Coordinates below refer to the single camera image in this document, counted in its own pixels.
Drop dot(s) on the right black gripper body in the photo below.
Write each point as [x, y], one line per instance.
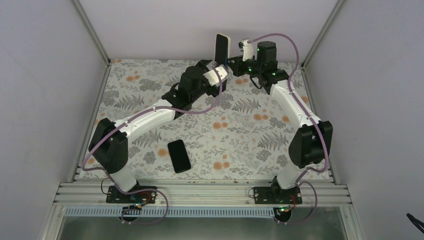
[257, 68]

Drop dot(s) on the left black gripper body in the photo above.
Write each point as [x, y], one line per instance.
[196, 95]

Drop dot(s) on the black phone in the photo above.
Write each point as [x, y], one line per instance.
[179, 156]

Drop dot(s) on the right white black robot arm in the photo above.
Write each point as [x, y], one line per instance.
[310, 147]

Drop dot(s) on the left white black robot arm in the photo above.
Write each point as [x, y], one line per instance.
[110, 142]

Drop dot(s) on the floral patterned table mat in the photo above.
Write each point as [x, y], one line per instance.
[245, 137]

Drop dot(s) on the black object at edge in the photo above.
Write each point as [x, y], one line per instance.
[416, 222]

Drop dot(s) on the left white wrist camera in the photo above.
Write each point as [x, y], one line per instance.
[215, 74]

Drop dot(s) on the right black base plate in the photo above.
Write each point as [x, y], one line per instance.
[264, 195]

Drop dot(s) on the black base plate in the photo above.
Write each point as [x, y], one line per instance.
[144, 195]
[264, 195]

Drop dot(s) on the aluminium rail frame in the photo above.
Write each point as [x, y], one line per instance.
[193, 198]

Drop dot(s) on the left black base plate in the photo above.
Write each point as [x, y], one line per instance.
[144, 195]

